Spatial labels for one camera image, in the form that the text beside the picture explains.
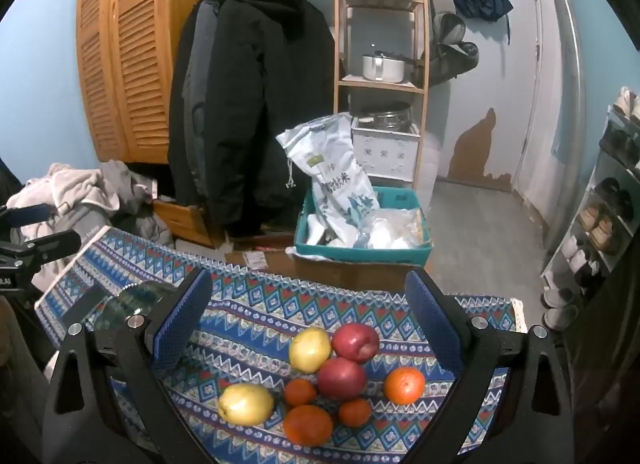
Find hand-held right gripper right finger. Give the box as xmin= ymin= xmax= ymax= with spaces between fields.
xmin=404 ymin=268 xmax=573 ymax=464

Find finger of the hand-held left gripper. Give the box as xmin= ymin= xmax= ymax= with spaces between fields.
xmin=0 ymin=230 xmax=82 ymax=266
xmin=0 ymin=203 xmax=55 ymax=229

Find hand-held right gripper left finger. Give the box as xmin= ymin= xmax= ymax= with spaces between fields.
xmin=42 ymin=267 xmax=213 ymax=464

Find clear glass plate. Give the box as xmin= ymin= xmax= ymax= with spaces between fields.
xmin=95 ymin=280 xmax=173 ymax=340

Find large orange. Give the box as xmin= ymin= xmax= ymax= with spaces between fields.
xmin=384 ymin=367 xmax=427 ymax=406
xmin=283 ymin=404 xmax=334 ymax=447

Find red apple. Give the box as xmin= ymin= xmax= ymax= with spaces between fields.
xmin=332 ymin=323 xmax=381 ymax=362
xmin=317 ymin=357 xmax=368 ymax=401

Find yellow pear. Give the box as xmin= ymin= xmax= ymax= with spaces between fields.
xmin=218 ymin=384 xmax=276 ymax=427
xmin=288 ymin=327 xmax=333 ymax=374

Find small orange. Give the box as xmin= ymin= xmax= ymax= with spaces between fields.
xmin=284 ymin=378 xmax=318 ymax=407
xmin=338 ymin=398 xmax=373 ymax=427

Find pile of clothes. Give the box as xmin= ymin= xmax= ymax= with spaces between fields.
xmin=7 ymin=160 xmax=173 ymax=295

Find blue patterned tablecloth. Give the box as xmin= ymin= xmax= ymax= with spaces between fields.
xmin=35 ymin=227 xmax=528 ymax=464

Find clear plastic bags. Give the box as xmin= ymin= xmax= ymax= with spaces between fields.
xmin=357 ymin=208 xmax=427 ymax=251

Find teal plastic basket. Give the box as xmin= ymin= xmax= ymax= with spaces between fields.
xmin=293 ymin=186 xmax=434 ymax=269

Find wooden drawer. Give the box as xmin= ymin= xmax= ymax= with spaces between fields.
xmin=151 ymin=198 xmax=217 ymax=249

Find brown cardboard box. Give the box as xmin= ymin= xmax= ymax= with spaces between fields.
xmin=224 ymin=247 xmax=431 ymax=297

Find pair of grey slippers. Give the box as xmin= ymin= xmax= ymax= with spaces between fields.
xmin=542 ymin=287 xmax=582 ymax=331

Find white rice bag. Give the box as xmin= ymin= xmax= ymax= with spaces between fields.
xmin=276 ymin=113 xmax=382 ymax=247

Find wooden louvered wardrobe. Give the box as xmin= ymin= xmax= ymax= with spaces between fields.
xmin=75 ymin=0 xmax=223 ymax=166

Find steel pot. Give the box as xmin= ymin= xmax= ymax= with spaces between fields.
xmin=349 ymin=101 xmax=414 ymax=131

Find black hanging jacket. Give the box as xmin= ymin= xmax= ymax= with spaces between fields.
xmin=167 ymin=0 xmax=337 ymax=241

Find metal shoe rack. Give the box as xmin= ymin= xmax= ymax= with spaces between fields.
xmin=540 ymin=89 xmax=640 ymax=297

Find white cooking pot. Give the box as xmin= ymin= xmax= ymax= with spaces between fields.
xmin=362 ymin=51 xmax=407 ymax=84

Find grey hanging bag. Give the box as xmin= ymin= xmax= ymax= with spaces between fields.
xmin=429 ymin=12 xmax=481 ymax=89

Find wooden shelf rack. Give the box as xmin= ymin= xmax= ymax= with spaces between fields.
xmin=332 ymin=0 xmax=432 ymax=145

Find dark blue folded umbrella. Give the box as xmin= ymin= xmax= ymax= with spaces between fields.
xmin=452 ymin=0 xmax=515 ymax=45

